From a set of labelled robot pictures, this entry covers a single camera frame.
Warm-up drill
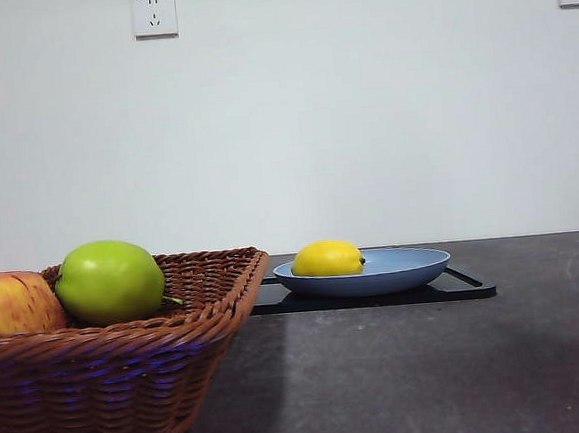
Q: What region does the yellow lemon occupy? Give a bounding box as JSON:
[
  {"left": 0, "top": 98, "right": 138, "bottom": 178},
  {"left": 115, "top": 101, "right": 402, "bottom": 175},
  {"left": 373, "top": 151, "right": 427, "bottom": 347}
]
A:
[{"left": 289, "top": 236, "right": 367, "bottom": 280}]

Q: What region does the blue round plate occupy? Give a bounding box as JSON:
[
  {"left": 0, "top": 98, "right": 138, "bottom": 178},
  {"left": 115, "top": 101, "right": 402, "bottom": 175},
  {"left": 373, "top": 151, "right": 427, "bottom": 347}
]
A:
[{"left": 271, "top": 242, "right": 455, "bottom": 305}]

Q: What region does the brown woven wicker basket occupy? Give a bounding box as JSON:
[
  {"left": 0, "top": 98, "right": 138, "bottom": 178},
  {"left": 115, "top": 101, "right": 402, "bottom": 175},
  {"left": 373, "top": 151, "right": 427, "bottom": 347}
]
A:
[{"left": 0, "top": 244, "right": 284, "bottom": 433}]

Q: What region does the black flat tray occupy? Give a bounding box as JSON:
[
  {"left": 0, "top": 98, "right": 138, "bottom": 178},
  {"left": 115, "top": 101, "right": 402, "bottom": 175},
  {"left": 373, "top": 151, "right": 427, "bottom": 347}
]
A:
[{"left": 247, "top": 259, "right": 498, "bottom": 317}]

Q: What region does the green apple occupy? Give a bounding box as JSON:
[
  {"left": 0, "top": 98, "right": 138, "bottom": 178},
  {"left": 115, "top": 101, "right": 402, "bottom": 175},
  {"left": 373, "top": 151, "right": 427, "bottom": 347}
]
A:
[{"left": 50, "top": 234, "right": 186, "bottom": 330}]

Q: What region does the red yellow apple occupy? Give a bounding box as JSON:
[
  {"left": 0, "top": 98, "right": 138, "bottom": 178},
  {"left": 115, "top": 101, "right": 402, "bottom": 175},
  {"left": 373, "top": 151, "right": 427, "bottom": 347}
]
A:
[{"left": 0, "top": 266, "right": 71, "bottom": 337}]

